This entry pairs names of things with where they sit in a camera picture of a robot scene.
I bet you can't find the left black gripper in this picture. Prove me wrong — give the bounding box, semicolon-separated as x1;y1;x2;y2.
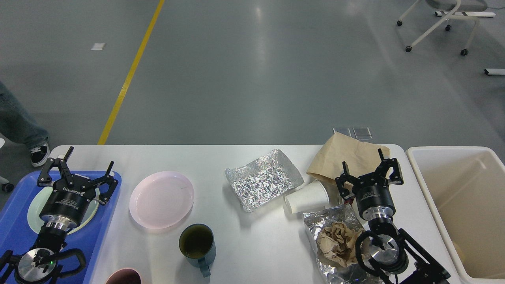
37;147;118;230

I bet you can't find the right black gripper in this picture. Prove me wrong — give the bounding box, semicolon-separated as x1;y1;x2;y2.
335;148;404;220

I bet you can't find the pink ribbed mug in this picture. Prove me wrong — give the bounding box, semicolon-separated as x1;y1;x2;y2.
105;268;142;284

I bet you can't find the dark teal mug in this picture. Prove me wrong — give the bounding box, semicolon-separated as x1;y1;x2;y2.
179;223;217;278

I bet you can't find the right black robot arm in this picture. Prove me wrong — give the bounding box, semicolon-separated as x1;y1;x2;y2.
335;149;451;284

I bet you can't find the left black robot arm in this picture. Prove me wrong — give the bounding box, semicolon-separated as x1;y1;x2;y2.
1;147;120;284

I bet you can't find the brown paper bag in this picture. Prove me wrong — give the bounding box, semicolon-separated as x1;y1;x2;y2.
306;133;390;187

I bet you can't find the light green plate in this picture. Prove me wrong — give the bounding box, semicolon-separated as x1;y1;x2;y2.
27;187;99;234

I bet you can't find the white paper cup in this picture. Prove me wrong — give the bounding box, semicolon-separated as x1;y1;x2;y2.
284;180;330;214

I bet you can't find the white chair base left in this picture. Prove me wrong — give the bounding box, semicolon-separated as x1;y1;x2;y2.
0;138;15;193

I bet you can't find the flat crumpled foil sheet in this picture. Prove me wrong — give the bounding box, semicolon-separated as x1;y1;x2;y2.
304;205;382;284

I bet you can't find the blue plastic tray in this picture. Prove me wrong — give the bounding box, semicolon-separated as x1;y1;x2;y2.
0;171;122;284

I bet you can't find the crumpled brown paper ball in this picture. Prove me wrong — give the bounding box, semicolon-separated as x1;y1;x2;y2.
316;222;365;267

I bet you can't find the pink plate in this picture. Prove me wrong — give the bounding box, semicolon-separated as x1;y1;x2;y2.
129;171;195;230

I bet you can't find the beige plastic bin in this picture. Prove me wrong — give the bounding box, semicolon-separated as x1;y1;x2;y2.
406;146;505;284

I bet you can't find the aluminium foil tray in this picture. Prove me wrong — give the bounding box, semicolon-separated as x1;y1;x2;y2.
225;149;304;213

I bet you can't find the white bar on floor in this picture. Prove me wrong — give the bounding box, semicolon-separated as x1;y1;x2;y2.
484;68;505;76

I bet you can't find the white rolling chair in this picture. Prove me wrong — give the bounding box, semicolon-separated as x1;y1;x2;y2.
405;0;496;56

